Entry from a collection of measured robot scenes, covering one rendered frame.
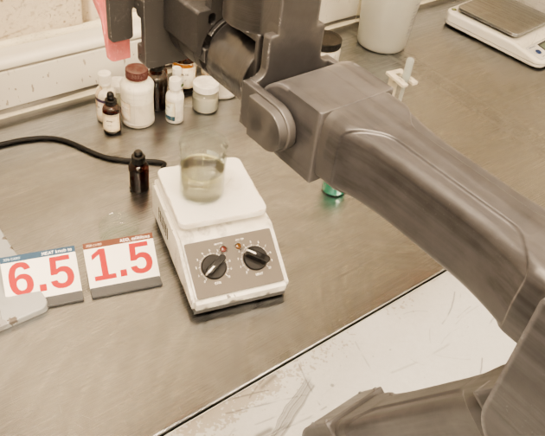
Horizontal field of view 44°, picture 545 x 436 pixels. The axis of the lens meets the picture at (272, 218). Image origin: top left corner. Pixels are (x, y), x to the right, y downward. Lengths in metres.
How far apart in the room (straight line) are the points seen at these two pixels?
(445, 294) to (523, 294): 0.59
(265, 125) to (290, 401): 0.42
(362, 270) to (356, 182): 0.52
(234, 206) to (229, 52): 0.39
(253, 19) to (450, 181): 0.18
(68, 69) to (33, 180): 0.23
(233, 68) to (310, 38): 0.06
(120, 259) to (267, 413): 0.28
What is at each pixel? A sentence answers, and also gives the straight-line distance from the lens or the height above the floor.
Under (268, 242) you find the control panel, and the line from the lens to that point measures 0.89.
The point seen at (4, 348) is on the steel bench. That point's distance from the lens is 0.86.
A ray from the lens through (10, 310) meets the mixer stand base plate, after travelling 0.88.
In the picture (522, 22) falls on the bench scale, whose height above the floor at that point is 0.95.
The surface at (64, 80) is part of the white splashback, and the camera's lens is 1.22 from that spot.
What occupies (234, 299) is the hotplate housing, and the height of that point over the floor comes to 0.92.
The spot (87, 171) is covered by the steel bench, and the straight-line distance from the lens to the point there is 1.08.
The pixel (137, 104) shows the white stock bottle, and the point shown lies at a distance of 1.14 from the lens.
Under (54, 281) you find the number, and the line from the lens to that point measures 0.90.
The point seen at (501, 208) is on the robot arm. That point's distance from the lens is 0.40.
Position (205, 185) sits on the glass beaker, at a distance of 0.86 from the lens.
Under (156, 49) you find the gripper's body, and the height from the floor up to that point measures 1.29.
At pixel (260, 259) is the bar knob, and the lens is 0.86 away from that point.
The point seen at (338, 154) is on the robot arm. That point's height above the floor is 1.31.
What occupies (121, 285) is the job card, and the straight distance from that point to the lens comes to 0.90.
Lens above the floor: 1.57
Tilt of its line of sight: 42 degrees down
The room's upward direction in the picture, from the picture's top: 8 degrees clockwise
